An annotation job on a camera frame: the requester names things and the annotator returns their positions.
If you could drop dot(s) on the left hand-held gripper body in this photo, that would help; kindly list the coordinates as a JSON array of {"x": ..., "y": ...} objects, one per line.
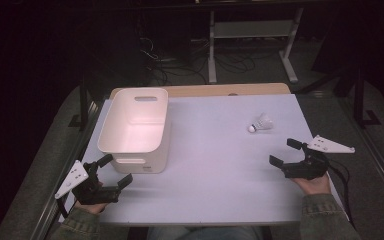
[{"x": 93, "y": 196}]

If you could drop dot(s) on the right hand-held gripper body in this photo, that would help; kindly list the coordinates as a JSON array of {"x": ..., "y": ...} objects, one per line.
[{"x": 305, "y": 168}]

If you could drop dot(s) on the white shuttlecock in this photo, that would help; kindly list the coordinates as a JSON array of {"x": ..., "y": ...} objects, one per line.
[{"x": 261, "y": 123}]

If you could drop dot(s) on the white plastic storage bin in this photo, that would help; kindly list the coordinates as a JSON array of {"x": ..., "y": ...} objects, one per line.
[{"x": 133, "y": 128}]

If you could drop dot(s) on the person's left hand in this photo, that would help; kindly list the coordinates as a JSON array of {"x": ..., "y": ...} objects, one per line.
[{"x": 91, "y": 208}]

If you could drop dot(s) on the person's right hand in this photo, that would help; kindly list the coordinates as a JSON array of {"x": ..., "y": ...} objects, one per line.
[{"x": 313, "y": 186}]

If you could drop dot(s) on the black metal stand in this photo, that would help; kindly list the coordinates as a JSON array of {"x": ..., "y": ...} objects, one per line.
[
  {"x": 84, "y": 103},
  {"x": 359, "y": 100}
]

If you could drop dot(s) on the white metal table frame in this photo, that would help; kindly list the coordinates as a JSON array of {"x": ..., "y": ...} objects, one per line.
[{"x": 251, "y": 29}]

